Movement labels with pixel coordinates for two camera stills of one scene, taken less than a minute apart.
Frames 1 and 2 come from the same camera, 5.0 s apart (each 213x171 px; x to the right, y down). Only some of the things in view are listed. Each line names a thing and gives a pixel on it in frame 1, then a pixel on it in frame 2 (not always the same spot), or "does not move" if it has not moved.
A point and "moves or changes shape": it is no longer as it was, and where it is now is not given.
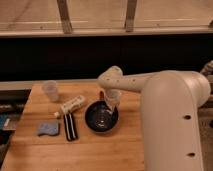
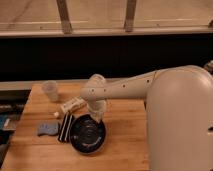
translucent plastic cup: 51,88 does not move
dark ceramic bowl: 100,118 moves or changes shape
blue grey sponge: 48,128 does not move
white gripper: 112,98 → 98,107
